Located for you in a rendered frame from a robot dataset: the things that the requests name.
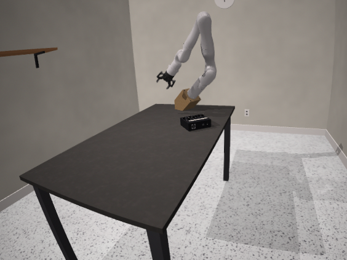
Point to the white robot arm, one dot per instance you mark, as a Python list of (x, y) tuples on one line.
[(203, 26)]

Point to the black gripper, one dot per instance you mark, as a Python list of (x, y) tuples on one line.
[(165, 78)]

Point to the black lighting desk with faders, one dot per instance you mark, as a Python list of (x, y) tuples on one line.
[(195, 122)]

